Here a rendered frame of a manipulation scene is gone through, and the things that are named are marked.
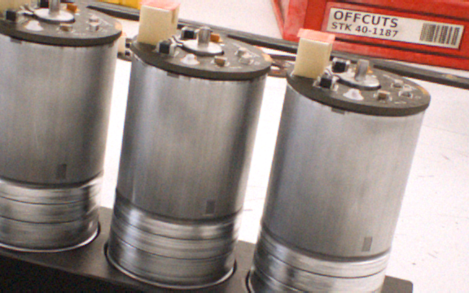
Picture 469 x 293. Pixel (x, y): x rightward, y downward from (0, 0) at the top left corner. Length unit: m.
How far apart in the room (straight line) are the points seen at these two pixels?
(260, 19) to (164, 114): 0.33
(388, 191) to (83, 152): 0.06
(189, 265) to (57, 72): 0.04
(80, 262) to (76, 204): 0.01
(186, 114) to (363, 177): 0.03
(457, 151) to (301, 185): 0.19
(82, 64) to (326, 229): 0.05
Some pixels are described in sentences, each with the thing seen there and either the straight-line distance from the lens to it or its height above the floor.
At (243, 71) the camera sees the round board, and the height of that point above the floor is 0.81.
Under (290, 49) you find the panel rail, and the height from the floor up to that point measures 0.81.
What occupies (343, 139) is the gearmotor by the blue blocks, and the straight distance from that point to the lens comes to 0.16.
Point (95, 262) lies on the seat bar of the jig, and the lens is 0.18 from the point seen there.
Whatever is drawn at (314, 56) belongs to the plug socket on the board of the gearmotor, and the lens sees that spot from 0.17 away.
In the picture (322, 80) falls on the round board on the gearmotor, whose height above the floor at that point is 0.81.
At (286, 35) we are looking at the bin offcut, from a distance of 0.45.
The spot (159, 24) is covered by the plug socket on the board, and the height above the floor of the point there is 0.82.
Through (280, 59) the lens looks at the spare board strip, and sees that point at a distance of 0.42.
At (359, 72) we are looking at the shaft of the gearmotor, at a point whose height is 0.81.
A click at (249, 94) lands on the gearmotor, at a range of 0.17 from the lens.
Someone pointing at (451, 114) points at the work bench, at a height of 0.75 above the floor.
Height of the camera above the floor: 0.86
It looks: 23 degrees down
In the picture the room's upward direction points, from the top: 9 degrees clockwise
